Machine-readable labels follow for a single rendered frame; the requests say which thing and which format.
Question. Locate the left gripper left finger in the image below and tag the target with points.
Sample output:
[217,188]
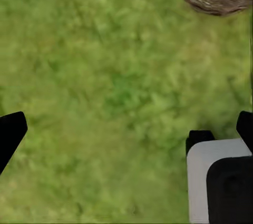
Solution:
[12,129]

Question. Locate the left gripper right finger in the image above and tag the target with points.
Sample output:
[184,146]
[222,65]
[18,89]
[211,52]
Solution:
[245,128]

